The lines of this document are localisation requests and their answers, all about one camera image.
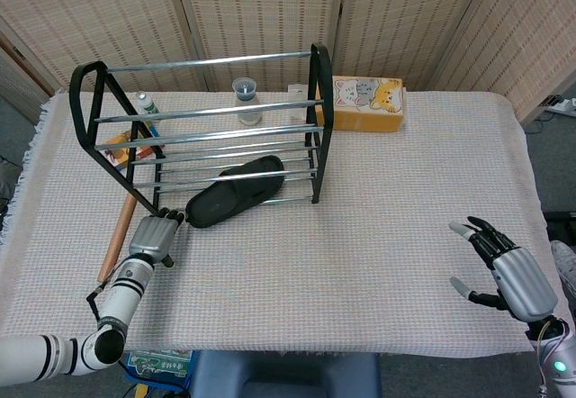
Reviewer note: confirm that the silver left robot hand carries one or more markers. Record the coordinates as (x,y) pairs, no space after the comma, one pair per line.
(150,238)

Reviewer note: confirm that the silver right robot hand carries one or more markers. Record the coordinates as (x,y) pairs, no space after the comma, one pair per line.
(524,287)

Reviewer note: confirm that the black rubber slipper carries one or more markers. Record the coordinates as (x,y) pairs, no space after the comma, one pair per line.
(229,195)

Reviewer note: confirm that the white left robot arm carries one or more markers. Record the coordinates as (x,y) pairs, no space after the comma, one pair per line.
(121,294)

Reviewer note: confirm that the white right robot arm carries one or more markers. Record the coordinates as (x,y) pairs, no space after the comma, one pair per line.
(560,362)

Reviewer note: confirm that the black metal shoe rack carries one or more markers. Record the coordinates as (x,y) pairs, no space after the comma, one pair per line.
(321,101)

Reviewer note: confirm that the wooden rolling pin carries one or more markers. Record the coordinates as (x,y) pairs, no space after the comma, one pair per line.
(119,236)

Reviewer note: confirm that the orange printed carton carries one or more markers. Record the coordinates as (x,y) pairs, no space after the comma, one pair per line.
(120,140)

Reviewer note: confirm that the blue crate with circuit board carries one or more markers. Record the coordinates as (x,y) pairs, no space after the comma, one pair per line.
(155,364)

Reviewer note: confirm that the white bottle with green label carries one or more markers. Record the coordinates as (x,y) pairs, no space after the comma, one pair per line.
(148,105)

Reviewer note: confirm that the clear bottle with blue cap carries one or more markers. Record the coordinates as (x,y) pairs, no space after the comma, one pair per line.
(247,116)

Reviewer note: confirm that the pale waffle-weave tablecloth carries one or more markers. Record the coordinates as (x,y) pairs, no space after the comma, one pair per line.
(369,245)

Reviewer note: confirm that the white power strip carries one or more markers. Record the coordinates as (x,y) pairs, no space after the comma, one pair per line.
(562,105)

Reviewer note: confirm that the blue padded seat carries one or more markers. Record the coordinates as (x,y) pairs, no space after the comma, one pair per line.
(283,375)

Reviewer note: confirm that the small white paper card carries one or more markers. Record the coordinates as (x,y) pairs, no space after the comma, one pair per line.
(297,94)

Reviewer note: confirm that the yellow cat tissue box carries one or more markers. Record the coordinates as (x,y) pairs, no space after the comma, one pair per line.
(364,116)

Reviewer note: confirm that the woven folding screen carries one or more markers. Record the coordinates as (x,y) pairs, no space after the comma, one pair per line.
(270,11)

